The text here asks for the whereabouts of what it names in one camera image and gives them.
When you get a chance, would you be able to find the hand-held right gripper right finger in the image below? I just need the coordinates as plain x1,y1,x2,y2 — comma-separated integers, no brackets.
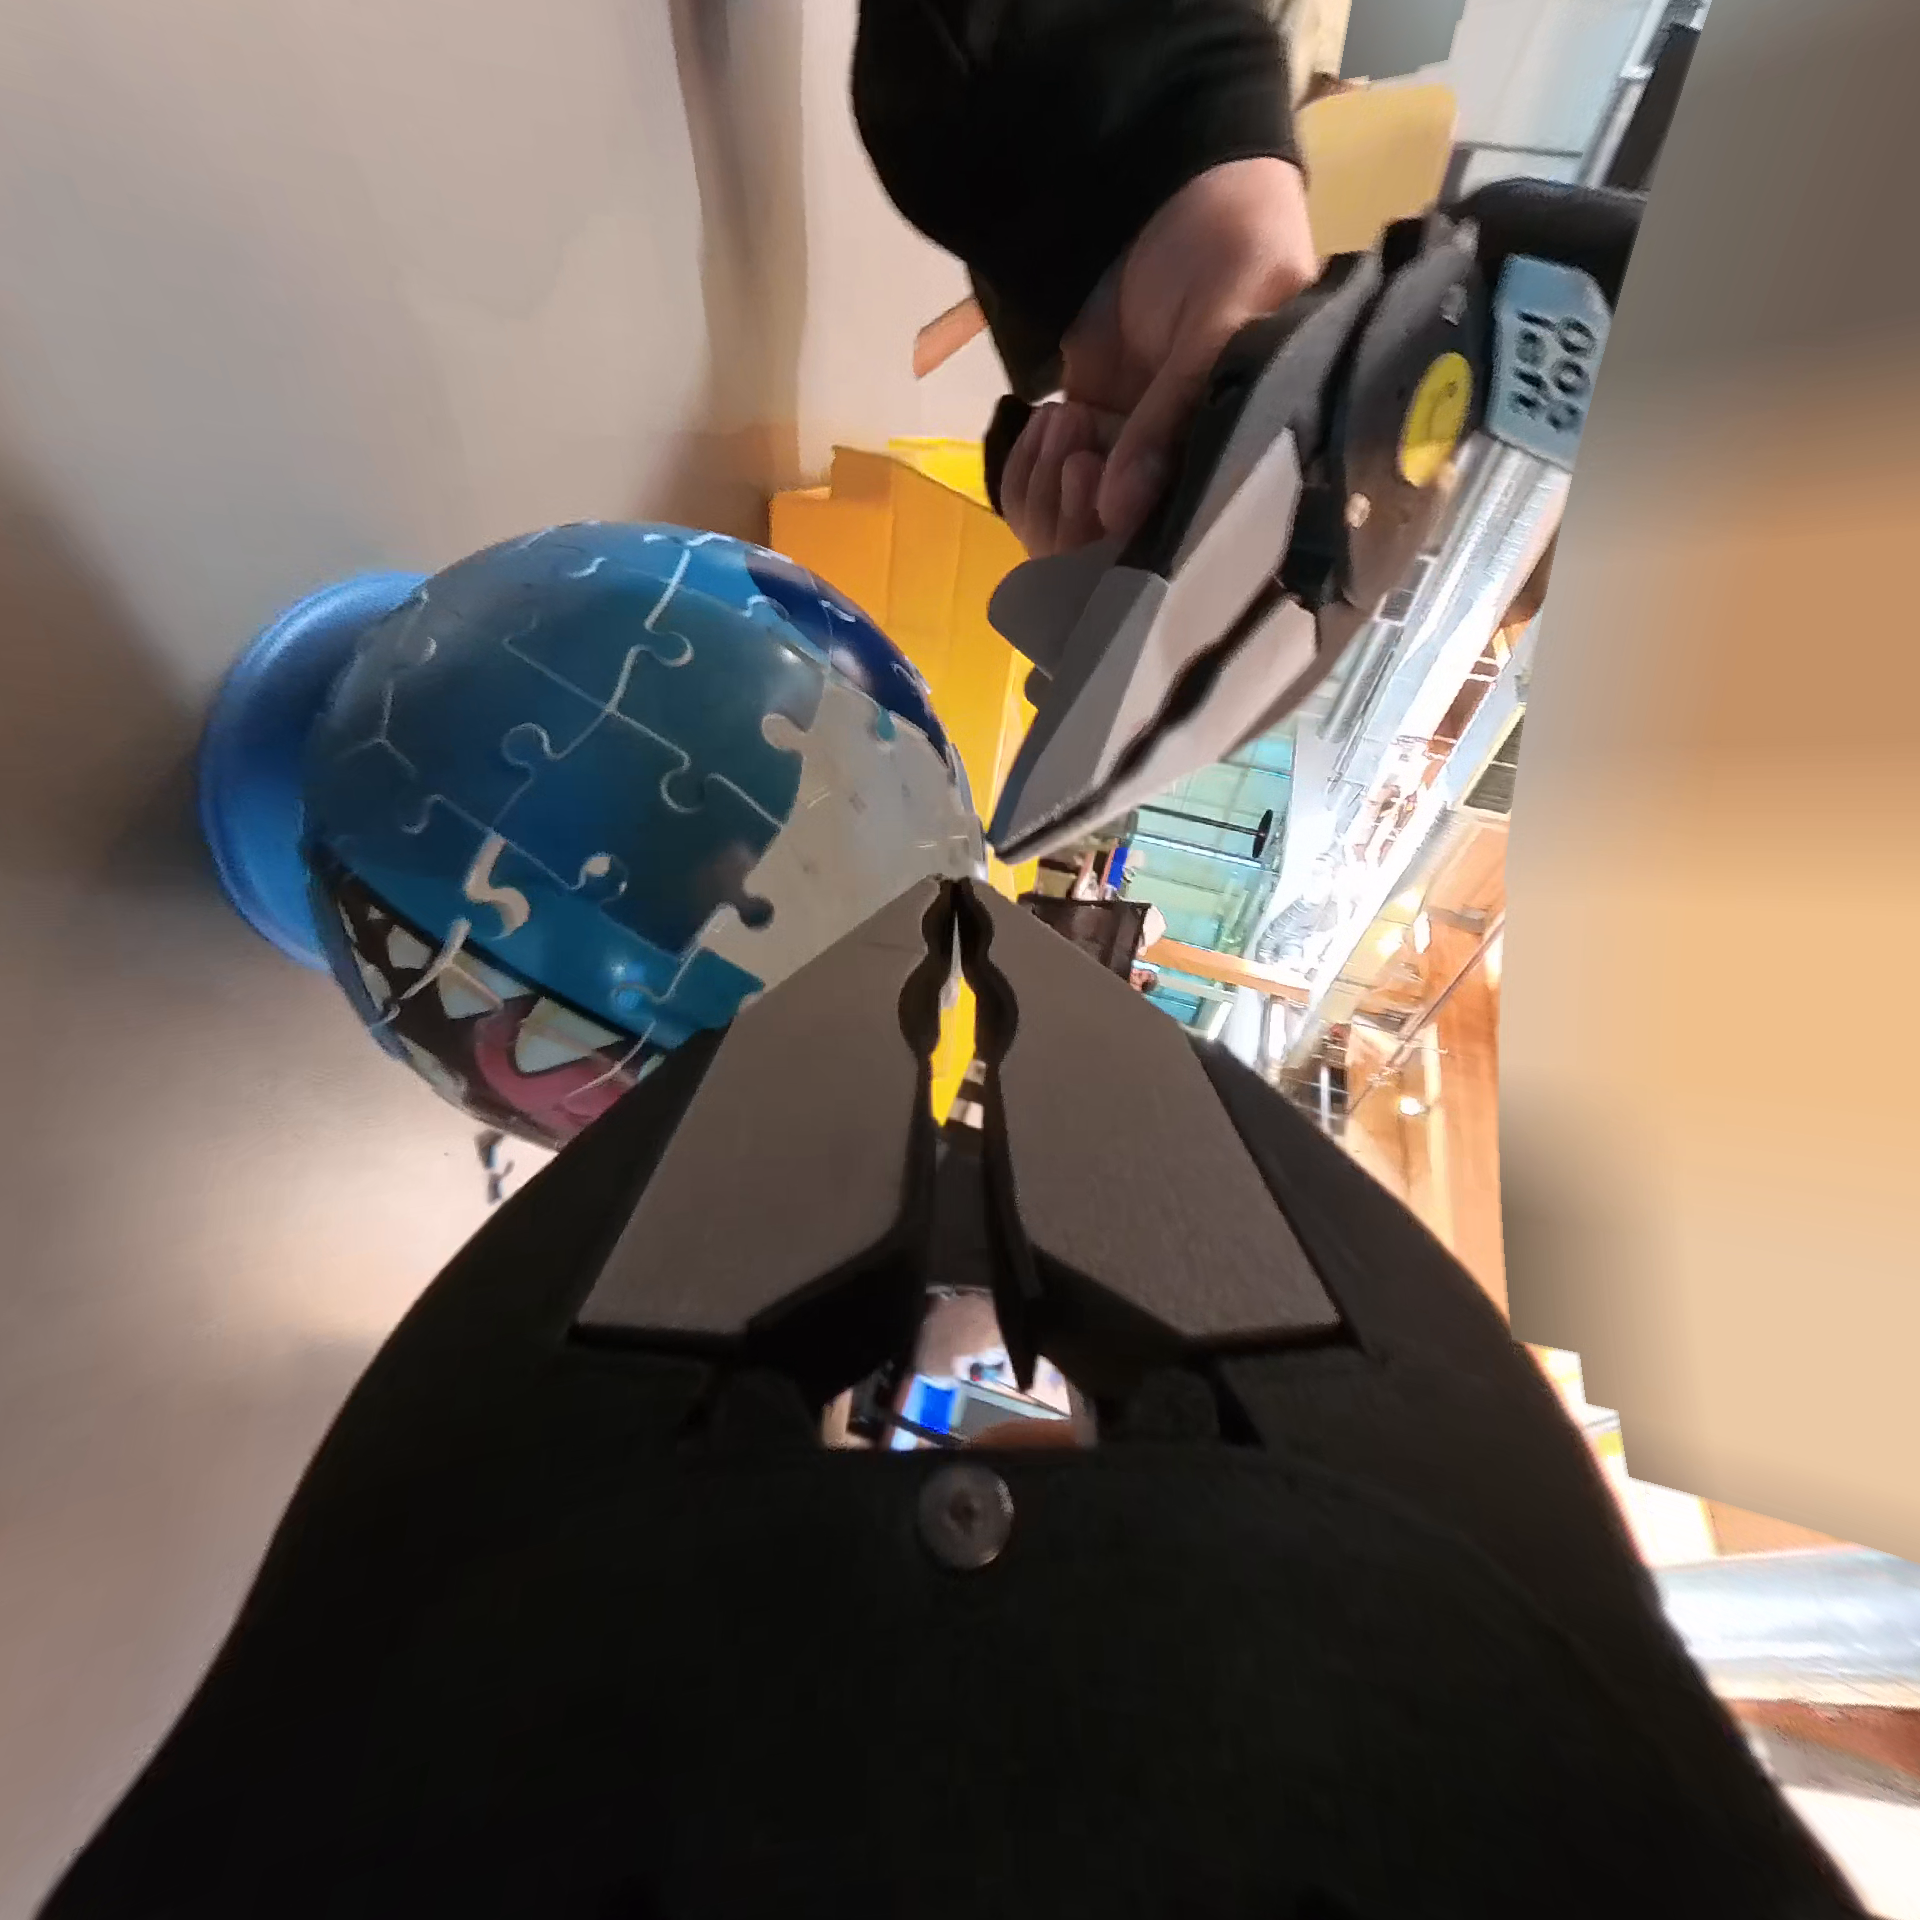
955,878,1342,1388

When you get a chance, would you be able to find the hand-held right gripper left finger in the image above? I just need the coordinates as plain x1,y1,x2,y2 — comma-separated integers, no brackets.
575,882,955,1339

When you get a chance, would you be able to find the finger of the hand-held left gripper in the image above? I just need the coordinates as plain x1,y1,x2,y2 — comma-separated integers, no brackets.
987,439,1306,685
990,576,1333,864

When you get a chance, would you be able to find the blue shark puzzle ball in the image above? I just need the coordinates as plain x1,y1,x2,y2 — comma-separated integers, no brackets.
297,519,995,1154

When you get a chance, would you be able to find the blue plastic ball stand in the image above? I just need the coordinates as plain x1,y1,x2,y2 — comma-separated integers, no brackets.
193,571,433,980

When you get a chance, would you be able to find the person's left forearm black sleeve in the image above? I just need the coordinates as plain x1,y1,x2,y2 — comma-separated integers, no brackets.
850,0,1306,404

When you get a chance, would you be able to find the person's left hand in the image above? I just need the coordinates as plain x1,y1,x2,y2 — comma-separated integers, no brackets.
998,152,1323,559

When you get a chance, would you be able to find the black pole stand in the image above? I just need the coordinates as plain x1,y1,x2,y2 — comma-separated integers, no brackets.
1137,805,1280,864

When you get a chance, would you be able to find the tan cardboard sheet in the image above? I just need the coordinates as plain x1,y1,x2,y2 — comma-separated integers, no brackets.
1293,77,1459,260

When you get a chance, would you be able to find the yellow cardboard box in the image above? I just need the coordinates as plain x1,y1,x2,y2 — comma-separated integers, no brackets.
768,436,1053,1129

